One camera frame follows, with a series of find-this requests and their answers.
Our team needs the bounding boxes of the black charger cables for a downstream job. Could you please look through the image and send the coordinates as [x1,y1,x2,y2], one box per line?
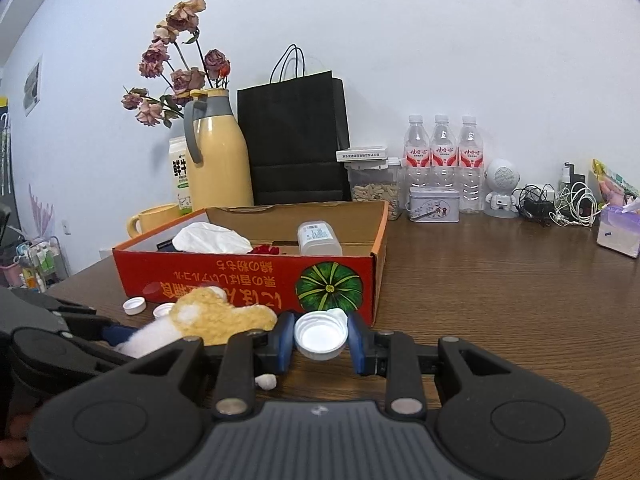
[514,185,558,221]

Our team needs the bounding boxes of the white milk carton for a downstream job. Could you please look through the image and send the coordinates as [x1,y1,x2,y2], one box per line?
[167,136,194,216]

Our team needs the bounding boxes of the colourful snack bag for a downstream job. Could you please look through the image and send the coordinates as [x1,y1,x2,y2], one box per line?
[592,159,640,203]

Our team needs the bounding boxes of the clear container with nuts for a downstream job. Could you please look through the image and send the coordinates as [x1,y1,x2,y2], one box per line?
[347,161,402,221]

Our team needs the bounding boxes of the yellow mug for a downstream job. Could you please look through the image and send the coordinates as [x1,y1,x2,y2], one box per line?
[126,203,184,239]

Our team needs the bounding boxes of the white robot figure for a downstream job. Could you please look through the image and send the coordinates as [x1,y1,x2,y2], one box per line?
[484,158,522,219]

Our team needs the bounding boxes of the white yellow plush toy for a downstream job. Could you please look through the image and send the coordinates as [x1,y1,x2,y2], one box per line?
[114,286,279,391]

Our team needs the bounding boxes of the grey tin box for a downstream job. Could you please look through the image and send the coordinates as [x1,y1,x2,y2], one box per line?
[409,186,461,222]

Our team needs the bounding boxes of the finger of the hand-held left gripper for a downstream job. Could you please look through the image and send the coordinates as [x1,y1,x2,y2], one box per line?
[52,297,132,343]
[70,336,138,368]

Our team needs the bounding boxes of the white flip cap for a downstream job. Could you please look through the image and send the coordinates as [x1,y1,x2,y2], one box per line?
[294,309,349,361]

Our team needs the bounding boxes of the red cardboard box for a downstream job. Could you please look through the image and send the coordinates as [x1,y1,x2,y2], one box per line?
[112,200,390,328]

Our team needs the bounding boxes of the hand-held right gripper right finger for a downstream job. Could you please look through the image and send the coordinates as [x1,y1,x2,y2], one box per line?
[347,312,517,419]

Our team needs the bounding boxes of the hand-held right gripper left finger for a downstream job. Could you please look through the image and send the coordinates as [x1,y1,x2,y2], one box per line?
[122,312,297,420]

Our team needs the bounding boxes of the flat white box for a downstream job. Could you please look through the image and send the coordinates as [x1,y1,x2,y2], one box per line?
[336,147,390,164]

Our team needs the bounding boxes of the wall picture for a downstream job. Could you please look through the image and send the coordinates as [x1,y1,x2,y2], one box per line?
[24,62,42,117]

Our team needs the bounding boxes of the black paper bag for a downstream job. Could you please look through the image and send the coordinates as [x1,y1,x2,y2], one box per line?
[237,44,352,206]

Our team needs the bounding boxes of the white crumpled tissue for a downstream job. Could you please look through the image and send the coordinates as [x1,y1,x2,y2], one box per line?
[172,222,254,255]

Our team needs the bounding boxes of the person's left hand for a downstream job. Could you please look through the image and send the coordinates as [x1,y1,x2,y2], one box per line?
[0,400,33,461]

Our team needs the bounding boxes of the purple tissue pack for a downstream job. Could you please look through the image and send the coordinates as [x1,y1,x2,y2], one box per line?
[596,197,640,260]

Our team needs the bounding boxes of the purple flower wall sticker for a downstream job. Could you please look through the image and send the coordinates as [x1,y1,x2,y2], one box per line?
[27,185,57,242]

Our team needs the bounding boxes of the white cables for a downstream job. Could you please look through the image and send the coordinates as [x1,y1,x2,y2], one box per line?
[549,182,604,227]

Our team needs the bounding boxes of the yellow thermos jug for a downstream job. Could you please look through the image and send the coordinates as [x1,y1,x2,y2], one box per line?
[184,88,256,211]

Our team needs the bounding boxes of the dried pink flowers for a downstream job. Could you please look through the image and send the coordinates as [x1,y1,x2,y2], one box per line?
[121,0,232,128]

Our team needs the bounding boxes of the white pill bottle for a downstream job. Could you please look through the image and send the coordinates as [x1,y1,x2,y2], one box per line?
[297,220,344,257]

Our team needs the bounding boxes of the rolling cart with bottles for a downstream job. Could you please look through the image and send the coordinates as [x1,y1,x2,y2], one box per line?
[0,240,69,292]

